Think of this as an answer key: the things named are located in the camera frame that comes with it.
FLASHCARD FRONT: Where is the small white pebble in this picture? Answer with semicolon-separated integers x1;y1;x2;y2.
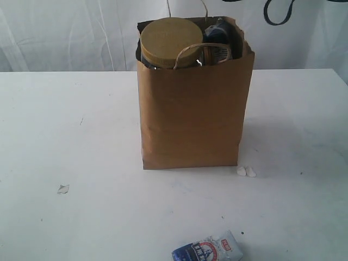
237;166;247;176
245;166;257;177

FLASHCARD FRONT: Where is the plastic nut jar yellow lid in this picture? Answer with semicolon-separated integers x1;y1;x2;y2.
140;17;203;69

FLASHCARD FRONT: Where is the black beige noodle package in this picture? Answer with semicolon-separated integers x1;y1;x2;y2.
203;17;233;65

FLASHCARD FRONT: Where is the blue white salt packet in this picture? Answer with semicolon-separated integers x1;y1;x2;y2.
172;230;244;261

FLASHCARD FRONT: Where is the brown paper bag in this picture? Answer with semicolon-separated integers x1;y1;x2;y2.
137;16;255;170

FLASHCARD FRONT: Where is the small clear plastic scrap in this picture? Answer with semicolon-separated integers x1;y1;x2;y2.
57;184;70;195

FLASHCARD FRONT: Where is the black cable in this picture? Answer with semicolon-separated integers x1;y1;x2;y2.
222;0;299;27

